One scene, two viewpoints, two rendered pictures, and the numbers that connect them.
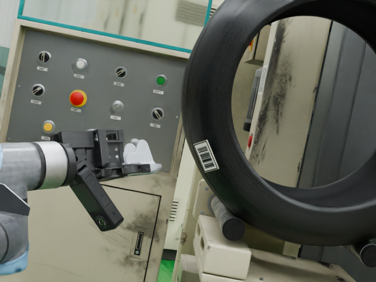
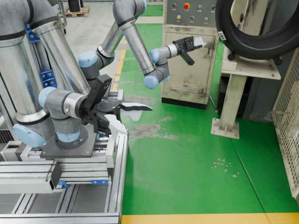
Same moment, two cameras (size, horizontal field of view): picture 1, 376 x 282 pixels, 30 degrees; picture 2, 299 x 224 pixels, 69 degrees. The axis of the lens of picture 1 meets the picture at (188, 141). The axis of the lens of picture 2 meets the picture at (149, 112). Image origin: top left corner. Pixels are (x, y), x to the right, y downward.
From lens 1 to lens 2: 32 cm
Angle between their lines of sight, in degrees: 37
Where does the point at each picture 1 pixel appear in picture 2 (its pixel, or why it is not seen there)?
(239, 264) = (232, 67)
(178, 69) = not seen: outside the picture
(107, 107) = (196, 7)
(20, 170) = (164, 55)
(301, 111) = (263, 5)
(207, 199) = not seen: hidden behind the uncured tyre
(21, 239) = (167, 73)
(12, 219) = (163, 68)
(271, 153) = (250, 22)
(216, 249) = (225, 63)
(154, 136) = (212, 15)
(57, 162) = (174, 50)
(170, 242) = not seen: hidden behind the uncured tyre
